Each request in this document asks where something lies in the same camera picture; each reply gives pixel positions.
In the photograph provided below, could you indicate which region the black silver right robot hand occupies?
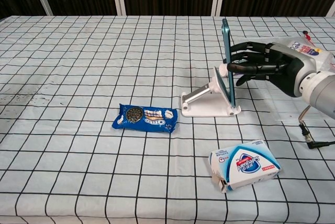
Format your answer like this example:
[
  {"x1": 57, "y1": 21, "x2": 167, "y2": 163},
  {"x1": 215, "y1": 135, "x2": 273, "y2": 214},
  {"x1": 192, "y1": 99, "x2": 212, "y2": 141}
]
[{"x1": 227, "y1": 41, "x2": 319, "y2": 98}]

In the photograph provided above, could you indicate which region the black smartphone with blue edge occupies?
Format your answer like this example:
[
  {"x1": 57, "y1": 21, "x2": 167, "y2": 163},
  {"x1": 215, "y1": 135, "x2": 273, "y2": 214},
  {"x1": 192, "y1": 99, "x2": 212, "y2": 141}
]
[{"x1": 221, "y1": 18, "x2": 238, "y2": 109}]

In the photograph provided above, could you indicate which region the white folding phone stand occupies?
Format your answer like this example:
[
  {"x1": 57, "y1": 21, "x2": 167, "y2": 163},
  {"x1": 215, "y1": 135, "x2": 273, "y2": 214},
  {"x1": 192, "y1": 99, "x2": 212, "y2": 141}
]
[{"x1": 181, "y1": 66, "x2": 241, "y2": 117}]

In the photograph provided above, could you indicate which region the white tissue pack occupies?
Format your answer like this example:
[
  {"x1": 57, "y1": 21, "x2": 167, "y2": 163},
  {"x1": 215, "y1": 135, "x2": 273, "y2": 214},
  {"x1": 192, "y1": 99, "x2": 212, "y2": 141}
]
[{"x1": 286, "y1": 39, "x2": 335, "y2": 72}]

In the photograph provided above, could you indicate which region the clear zip bag red zipper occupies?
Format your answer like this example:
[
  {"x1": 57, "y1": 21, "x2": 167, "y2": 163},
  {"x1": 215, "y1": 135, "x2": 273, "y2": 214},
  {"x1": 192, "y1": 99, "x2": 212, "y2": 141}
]
[{"x1": 232, "y1": 30, "x2": 335, "y2": 123}]

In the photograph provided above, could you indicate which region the purple toothpaste tube white cap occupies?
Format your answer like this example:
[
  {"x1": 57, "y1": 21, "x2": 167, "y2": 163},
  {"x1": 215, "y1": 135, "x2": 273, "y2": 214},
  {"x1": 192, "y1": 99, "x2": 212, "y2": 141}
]
[{"x1": 219, "y1": 63, "x2": 243, "y2": 77}]

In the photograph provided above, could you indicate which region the white blue Safeguard soap box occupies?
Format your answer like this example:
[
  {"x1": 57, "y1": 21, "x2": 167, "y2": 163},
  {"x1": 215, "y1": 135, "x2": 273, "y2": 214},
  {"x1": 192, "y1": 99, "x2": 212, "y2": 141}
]
[{"x1": 208, "y1": 140, "x2": 282, "y2": 194}]

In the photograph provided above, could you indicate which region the blue Oreo cookie pack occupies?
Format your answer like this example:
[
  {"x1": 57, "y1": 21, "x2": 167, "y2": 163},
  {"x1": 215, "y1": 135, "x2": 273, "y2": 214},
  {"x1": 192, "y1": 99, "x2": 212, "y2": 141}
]
[{"x1": 111, "y1": 103, "x2": 178, "y2": 133}]

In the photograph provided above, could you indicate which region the white black grid tablecloth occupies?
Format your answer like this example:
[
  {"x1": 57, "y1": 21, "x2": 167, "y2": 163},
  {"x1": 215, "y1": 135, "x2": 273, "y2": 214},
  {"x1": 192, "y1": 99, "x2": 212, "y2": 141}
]
[{"x1": 0, "y1": 15, "x2": 335, "y2": 224}]

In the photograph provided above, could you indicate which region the black wrist cable with plug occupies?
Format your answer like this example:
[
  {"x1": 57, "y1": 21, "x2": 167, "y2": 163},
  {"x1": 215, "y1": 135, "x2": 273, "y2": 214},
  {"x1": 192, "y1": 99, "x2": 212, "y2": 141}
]
[{"x1": 298, "y1": 105, "x2": 335, "y2": 149}]

